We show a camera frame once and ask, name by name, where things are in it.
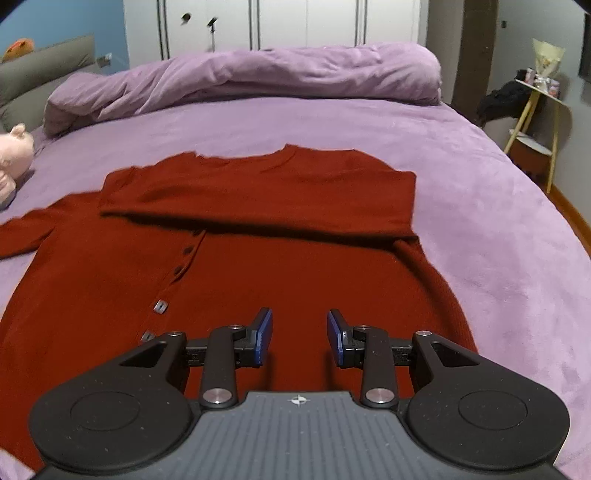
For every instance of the white wardrobe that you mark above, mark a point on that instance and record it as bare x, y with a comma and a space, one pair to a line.
300, 23

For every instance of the cream wrapped bouquet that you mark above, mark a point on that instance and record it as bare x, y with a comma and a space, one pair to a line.
547, 55

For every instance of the black cloth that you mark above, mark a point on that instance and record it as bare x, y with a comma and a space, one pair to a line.
503, 101

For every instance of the purple duvet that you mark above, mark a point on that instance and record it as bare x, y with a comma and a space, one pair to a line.
277, 74

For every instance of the side table with yellow legs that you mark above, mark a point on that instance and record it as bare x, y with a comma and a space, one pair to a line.
530, 137

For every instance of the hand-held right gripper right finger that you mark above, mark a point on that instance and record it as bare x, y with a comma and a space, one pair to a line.
333, 334

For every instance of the red knit cardigan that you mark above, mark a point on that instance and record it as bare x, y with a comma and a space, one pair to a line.
277, 267

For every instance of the pink plush toy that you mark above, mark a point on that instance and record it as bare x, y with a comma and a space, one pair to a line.
11, 157

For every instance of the grey-green pillow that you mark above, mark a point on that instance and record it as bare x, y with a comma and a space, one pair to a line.
37, 69

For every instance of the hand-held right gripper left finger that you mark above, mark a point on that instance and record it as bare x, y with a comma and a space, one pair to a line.
264, 334

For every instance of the orange plush toy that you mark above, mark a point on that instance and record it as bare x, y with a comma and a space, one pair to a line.
21, 47

